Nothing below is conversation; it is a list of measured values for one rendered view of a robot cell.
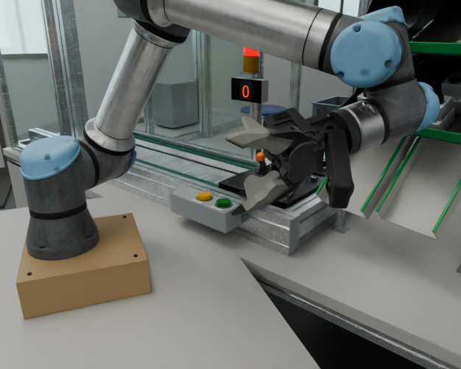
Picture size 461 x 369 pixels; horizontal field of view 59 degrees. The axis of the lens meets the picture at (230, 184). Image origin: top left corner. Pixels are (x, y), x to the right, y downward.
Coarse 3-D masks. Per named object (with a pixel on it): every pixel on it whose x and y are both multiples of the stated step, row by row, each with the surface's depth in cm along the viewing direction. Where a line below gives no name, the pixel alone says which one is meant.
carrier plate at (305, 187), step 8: (232, 176) 124; (240, 176) 124; (320, 176) 124; (224, 184) 118; (232, 184) 118; (240, 184) 118; (304, 184) 118; (312, 184) 118; (320, 184) 118; (232, 192) 117; (296, 192) 112; (304, 192) 112; (312, 192) 115; (280, 200) 107; (288, 200) 107; (296, 200) 109
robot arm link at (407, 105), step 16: (416, 80) 61; (368, 96) 64; (384, 96) 61; (400, 96) 60; (416, 96) 61; (432, 96) 62; (384, 112) 60; (400, 112) 60; (416, 112) 61; (432, 112) 62; (400, 128) 61; (416, 128) 63
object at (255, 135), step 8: (248, 120) 55; (248, 128) 52; (256, 128) 52; (264, 128) 52; (232, 136) 51; (240, 136) 51; (248, 136) 51; (256, 136) 51; (264, 136) 52; (272, 136) 52; (240, 144) 51; (248, 144) 51; (256, 144) 52; (264, 144) 52; (272, 144) 53; (280, 144) 54; (288, 144) 54; (272, 152) 54; (280, 152) 55
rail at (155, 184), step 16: (128, 176) 139; (144, 176) 134; (160, 176) 127; (176, 176) 127; (144, 192) 136; (160, 192) 129; (224, 192) 115; (240, 192) 113; (272, 208) 105; (256, 224) 106; (272, 224) 103; (288, 224) 99; (256, 240) 108; (272, 240) 105; (288, 240) 100
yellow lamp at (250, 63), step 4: (244, 56) 127; (248, 56) 126; (252, 56) 126; (256, 56) 127; (244, 60) 128; (248, 60) 127; (252, 60) 127; (256, 60) 127; (244, 64) 128; (248, 64) 127; (252, 64) 127; (256, 64) 128; (244, 68) 128; (248, 68) 128; (252, 68) 127; (256, 68) 128
